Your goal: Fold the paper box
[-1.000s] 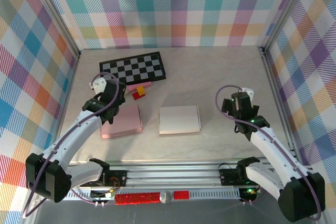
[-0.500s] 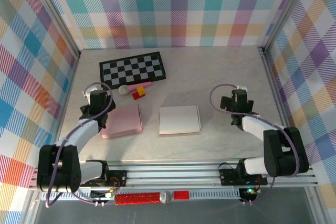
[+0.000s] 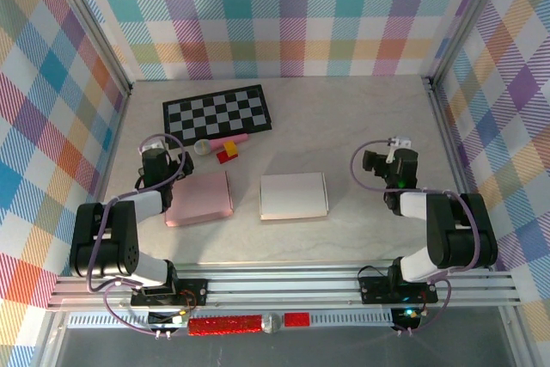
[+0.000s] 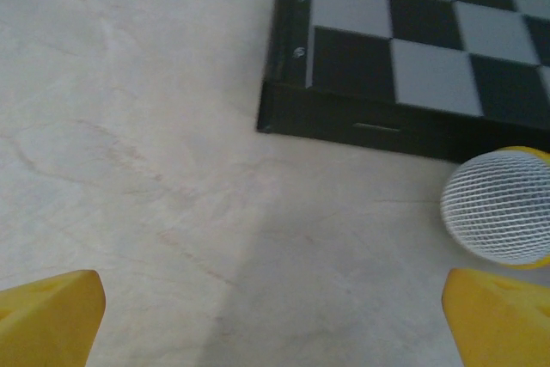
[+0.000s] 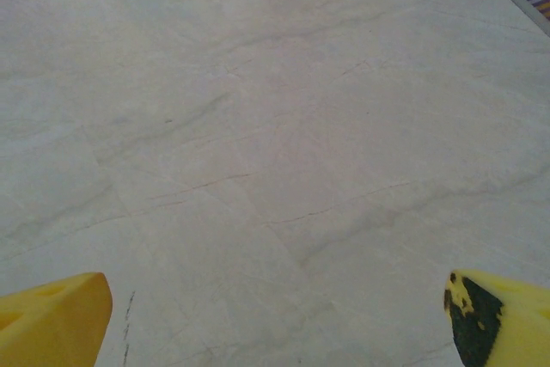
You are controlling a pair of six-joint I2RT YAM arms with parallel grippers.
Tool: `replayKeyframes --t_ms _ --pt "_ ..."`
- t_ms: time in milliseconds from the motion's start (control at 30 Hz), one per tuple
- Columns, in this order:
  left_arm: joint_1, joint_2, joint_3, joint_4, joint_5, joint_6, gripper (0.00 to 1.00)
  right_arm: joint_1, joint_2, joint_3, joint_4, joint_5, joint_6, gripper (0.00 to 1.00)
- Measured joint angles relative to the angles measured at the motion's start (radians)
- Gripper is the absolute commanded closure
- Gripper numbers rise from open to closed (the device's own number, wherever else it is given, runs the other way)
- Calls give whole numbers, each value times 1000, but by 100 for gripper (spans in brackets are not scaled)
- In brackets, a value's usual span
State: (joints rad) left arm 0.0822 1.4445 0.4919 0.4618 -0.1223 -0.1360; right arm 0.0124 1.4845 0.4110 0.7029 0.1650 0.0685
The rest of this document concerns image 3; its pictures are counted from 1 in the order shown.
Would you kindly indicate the pink paper box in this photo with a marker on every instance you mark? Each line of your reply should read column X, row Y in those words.
column 199, row 199

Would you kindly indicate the white paper box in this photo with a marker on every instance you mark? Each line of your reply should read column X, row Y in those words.
column 294, row 195

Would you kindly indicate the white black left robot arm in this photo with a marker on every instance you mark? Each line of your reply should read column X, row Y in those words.
column 111, row 246

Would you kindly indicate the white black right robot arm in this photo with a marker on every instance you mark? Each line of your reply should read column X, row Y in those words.
column 455, row 234

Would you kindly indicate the pink toy microphone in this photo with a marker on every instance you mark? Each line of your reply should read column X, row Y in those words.
column 217, row 144

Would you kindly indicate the red block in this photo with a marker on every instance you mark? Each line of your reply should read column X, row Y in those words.
column 222, row 157

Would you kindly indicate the yellow block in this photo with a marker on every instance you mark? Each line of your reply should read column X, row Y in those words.
column 232, row 148

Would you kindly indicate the black white checkerboard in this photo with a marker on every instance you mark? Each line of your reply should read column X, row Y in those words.
column 217, row 115

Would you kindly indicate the red glitter microphone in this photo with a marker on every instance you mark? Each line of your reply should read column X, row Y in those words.
column 223, row 325

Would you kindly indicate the red glitter patch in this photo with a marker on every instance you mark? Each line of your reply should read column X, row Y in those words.
column 297, row 319

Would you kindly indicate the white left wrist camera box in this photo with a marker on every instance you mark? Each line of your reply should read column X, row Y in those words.
column 152, row 143

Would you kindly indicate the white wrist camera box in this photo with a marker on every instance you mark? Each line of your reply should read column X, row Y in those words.
column 152, row 143
column 399, row 142

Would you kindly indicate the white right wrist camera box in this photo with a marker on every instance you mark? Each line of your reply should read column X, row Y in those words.
column 399, row 142

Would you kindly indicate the aluminium side rail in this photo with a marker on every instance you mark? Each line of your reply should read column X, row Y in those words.
column 450, row 148

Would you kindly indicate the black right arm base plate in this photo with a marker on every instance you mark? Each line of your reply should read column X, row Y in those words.
column 374, row 289

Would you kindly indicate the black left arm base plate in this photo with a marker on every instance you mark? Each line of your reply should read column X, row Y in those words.
column 193, row 291

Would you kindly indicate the aluminium corner post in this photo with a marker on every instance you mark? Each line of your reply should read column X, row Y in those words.
column 468, row 19
column 86, row 23

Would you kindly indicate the aluminium frame rail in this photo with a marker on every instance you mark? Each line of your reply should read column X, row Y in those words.
column 279, row 287

